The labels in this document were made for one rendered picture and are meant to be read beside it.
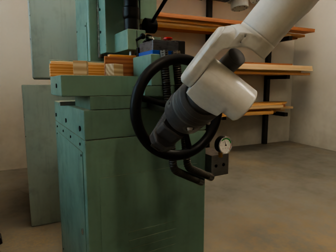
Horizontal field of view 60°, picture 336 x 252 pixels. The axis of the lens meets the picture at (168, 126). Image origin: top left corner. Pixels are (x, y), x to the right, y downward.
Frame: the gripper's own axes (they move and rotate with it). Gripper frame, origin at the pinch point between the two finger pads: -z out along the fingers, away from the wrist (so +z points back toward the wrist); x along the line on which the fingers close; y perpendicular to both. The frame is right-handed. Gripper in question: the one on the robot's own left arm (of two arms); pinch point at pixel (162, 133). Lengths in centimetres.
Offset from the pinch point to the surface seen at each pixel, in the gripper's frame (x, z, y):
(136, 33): 38.3, -17.2, 23.0
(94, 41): 41, -37, 37
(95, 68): 22.8, -26.7, 27.1
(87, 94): 7.3, -17.5, 21.9
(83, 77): 9.7, -15.1, 25.3
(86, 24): 44, -36, 43
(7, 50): 111, -216, 140
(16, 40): 123, -210, 140
